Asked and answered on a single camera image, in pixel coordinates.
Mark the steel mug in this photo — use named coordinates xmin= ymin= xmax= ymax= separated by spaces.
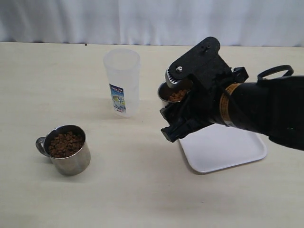
xmin=36 ymin=124 xmax=91 ymax=176
xmin=158 ymin=79 xmax=193 ymax=103

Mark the white curtain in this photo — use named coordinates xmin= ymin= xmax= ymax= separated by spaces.
xmin=0 ymin=0 xmax=304 ymax=47

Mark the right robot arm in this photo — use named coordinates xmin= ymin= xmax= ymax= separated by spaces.
xmin=160 ymin=37 xmax=304 ymax=150

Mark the white plastic tray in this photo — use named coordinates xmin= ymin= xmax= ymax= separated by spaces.
xmin=179 ymin=124 xmax=267 ymax=174

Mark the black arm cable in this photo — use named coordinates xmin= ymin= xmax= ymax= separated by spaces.
xmin=256 ymin=64 xmax=294 ymax=81

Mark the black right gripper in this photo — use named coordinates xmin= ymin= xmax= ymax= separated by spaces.
xmin=160 ymin=37 xmax=249 ymax=143

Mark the clear plastic container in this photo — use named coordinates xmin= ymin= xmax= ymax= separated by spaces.
xmin=104 ymin=48 xmax=141 ymax=118

